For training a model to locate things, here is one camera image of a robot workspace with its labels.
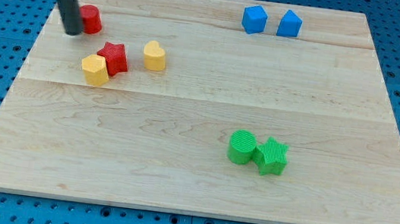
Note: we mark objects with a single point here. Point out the green star block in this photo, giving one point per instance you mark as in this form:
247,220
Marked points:
270,157

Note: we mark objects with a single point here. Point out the red cylinder block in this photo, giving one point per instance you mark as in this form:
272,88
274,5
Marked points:
91,19

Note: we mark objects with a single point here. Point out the yellow heart block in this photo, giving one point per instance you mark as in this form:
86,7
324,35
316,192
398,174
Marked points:
154,56

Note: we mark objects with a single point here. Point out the blue cube block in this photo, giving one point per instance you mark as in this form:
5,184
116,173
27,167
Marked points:
254,19

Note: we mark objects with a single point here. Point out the red star block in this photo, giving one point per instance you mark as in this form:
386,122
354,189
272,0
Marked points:
115,56

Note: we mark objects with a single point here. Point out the yellow hexagon block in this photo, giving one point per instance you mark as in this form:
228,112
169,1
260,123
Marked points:
95,70

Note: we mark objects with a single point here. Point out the blue triangular prism block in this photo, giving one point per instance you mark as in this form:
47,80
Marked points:
290,25

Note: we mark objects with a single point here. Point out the light wooden board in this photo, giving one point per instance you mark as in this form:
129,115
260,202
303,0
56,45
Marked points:
157,140

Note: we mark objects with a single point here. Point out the green cylinder block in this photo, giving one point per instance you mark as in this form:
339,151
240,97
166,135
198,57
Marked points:
242,144

